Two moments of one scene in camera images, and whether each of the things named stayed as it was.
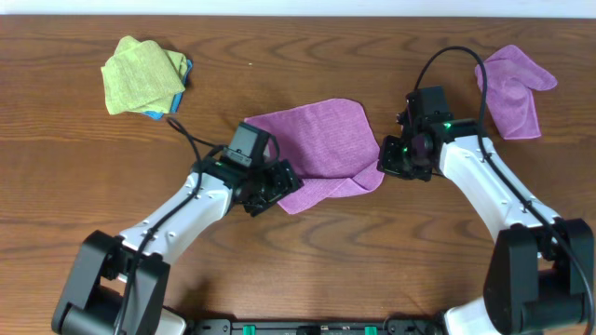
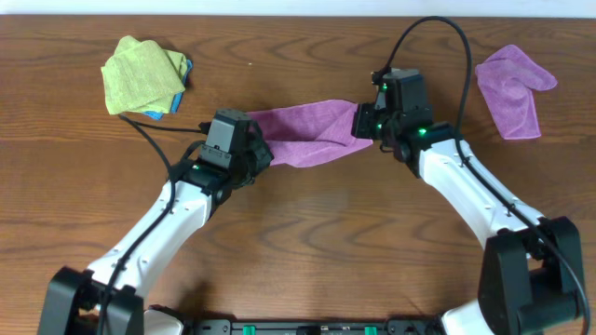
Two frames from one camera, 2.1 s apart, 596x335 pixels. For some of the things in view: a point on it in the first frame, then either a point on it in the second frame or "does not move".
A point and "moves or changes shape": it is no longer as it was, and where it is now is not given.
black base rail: [392, 327] does not move
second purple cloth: [511, 79] does not move
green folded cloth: [143, 77] does not move
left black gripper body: [271, 183] to [254, 157]
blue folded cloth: [176, 102] does not move
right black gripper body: [400, 160] to [373, 124]
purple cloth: [331, 144] moves or changes shape
